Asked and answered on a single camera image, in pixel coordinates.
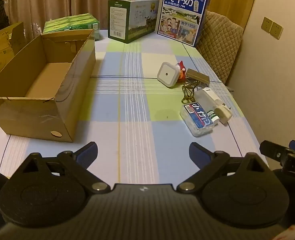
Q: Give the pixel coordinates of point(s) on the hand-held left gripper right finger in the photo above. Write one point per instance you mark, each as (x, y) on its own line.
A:
(198, 153)

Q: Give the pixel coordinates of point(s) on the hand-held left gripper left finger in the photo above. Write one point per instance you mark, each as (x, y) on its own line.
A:
(88, 152)

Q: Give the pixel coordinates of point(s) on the white remote control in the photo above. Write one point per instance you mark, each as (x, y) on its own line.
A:
(208, 96)

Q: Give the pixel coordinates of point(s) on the gold router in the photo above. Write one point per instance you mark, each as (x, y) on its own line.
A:
(197, 75)

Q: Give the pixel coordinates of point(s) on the red figurine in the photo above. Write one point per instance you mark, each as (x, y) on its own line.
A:
(182, 71)

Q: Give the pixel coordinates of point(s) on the clear plastic box blue label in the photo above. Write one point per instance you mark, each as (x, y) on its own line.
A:
(196, 117)

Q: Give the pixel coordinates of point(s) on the small green and white tube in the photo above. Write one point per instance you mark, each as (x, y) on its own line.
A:
(213, 117)

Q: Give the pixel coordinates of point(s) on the white plug adapter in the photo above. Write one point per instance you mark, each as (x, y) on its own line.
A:
(222, 113)

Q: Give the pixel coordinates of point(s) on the checked tablecloth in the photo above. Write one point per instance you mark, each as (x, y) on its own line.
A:
(137, 105)

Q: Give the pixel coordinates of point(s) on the white square night light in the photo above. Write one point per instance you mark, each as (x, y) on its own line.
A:
(166, 74)

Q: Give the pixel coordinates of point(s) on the chair with quilted cover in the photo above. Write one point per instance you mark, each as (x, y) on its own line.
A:
(220, 42)

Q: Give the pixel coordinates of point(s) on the green tissue multipack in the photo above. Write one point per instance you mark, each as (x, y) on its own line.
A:
(70, 21)

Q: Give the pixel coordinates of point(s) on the printed brown cardboard box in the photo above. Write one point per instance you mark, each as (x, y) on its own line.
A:
(0, 52)

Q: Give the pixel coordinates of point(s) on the blue illustrated milk carton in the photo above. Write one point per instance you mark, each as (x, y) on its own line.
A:
(182, 17)

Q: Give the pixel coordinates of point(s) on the green and white milk carton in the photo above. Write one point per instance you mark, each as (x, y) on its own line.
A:
(117, 17)

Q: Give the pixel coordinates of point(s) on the beige wall socket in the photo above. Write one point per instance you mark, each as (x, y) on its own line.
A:
(267, 25)
(277, 31)

